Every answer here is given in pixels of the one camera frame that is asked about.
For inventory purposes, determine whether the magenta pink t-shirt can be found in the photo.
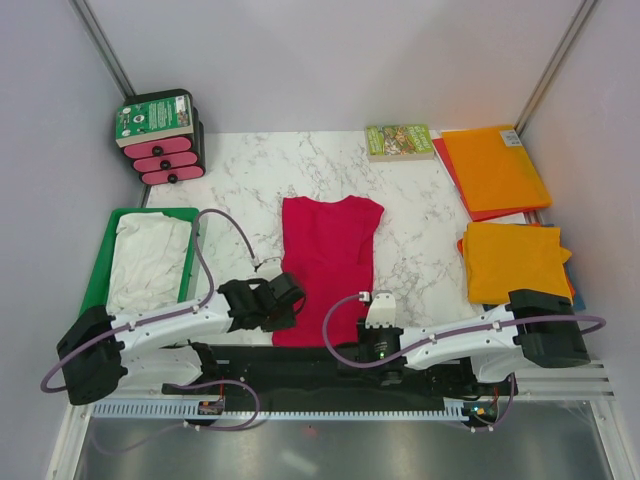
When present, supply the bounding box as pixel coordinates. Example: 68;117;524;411
272;196;384;348

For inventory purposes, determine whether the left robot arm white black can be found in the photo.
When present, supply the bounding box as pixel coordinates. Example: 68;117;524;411
56;273;306;405

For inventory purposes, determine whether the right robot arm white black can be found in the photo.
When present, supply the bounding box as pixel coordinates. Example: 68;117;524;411
321;289;605;394

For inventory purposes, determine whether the white crumpled t-shirt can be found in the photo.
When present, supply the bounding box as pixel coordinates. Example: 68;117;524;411
106;212;191;314

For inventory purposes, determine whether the yellow folded t-shirt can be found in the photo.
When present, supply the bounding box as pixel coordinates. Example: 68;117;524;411
458;222;571;305

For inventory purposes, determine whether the green plastic tray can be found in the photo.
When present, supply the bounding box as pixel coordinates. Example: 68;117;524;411
80;207;199;314

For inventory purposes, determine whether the black pink drawer unit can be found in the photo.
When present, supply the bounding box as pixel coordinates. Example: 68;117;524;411
118;88;206;186

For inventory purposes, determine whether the green illustrated paperback book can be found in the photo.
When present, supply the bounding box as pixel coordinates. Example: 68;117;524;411
365;124;435;162

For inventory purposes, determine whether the orange folded t-shirt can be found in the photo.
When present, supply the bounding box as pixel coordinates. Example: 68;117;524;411
563;263;577;299

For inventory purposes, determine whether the orange plastic folder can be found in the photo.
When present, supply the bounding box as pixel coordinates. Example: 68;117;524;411
441;124;552;219

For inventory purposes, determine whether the blue folded t-shirt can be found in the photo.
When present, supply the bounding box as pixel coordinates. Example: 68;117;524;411
571;287;586;312

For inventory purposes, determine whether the green book on drawers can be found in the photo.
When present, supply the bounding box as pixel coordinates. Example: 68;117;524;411
115;94;194;148

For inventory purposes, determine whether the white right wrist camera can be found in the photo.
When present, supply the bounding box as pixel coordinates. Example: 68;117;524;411
357;290;396;330

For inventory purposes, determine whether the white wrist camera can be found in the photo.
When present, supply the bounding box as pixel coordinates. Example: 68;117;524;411
254;256;282;279
357;290;396;330

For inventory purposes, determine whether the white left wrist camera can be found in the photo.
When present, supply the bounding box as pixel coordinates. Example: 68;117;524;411
254;256;282;279

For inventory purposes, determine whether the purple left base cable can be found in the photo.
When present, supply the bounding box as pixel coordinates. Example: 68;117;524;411
169;379;262;434

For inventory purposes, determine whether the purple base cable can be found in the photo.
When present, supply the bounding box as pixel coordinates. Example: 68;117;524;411
169;379;262;434
462;372;519;434

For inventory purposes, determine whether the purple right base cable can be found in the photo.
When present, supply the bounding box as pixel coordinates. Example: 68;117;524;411
462;372;519;434

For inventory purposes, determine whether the white slotted cable duct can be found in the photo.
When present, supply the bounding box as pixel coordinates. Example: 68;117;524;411
92;398;470;422

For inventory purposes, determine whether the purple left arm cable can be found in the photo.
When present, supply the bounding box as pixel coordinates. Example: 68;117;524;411
40;208;260;394

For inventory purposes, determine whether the left aluminium corner post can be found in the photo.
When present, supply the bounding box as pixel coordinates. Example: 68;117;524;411
69;0;136;97

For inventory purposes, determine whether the aluminium corner post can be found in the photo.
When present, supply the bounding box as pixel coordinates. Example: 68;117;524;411
69;0;136;97
514;0;600;137

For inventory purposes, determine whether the right aluminium corner post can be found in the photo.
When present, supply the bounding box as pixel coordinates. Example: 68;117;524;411
514;0;600;137

